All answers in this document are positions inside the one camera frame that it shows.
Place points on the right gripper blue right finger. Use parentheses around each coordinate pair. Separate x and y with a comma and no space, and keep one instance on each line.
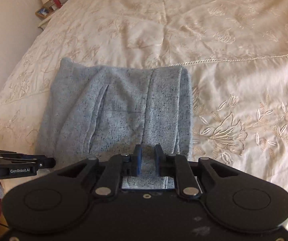
(164,163)

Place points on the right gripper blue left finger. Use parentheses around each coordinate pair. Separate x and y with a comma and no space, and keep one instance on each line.
(132,162)

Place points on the grey speckled pants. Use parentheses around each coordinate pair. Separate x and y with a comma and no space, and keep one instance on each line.
(103,111)

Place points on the cream embroidered bedspread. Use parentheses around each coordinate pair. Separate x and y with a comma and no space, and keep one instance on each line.
(235,50)

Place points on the wooden bedside shelf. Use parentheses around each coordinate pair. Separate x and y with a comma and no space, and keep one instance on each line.
(45,14)

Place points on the red box on shelf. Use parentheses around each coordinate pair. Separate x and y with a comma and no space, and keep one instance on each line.
(57,3)

